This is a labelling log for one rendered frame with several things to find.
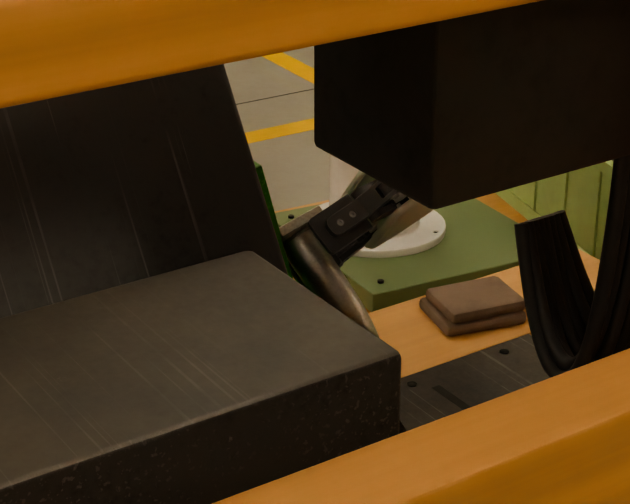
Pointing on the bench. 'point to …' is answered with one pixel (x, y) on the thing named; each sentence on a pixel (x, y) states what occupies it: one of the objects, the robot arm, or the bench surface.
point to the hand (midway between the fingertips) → (315, 251)
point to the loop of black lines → (577, 337)
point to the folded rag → (473, 306)
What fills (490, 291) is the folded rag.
